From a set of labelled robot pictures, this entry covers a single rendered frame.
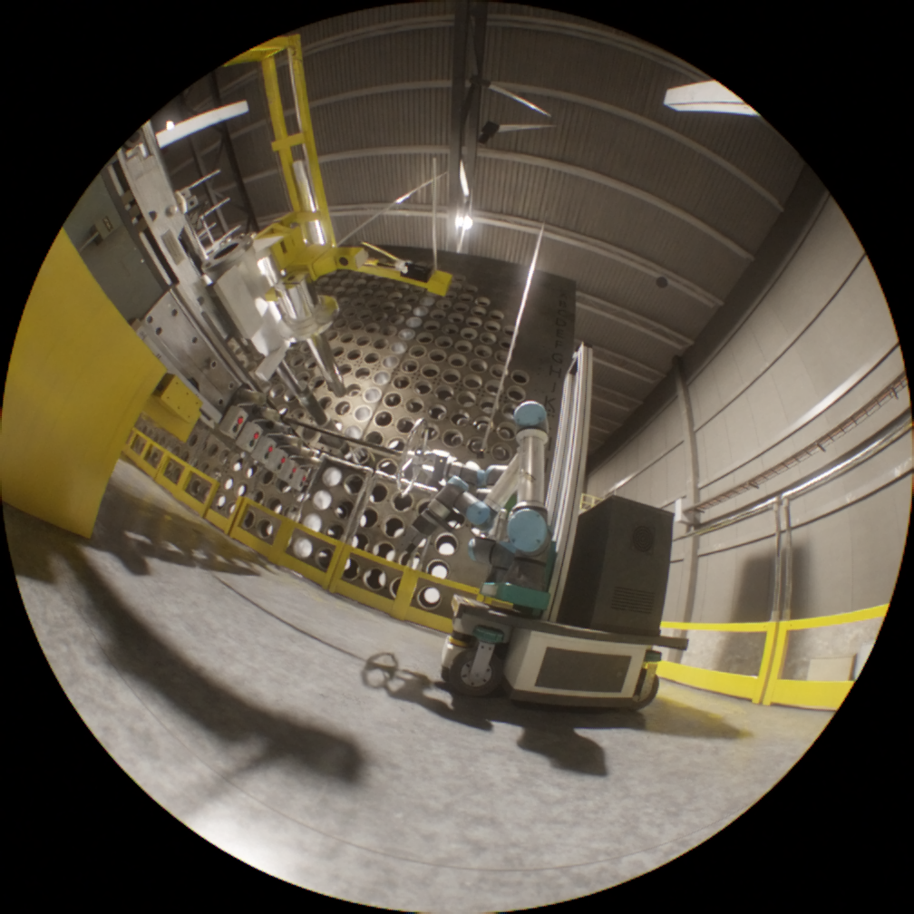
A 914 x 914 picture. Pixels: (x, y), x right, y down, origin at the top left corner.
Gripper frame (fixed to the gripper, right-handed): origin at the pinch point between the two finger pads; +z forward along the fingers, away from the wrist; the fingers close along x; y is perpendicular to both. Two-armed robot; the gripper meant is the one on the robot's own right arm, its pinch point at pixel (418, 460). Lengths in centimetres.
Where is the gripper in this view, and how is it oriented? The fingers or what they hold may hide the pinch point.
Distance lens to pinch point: 140.1
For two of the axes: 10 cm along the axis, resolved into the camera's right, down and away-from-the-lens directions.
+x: -2.2, 8.8, 4.2
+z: -9.6, -2.8, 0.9
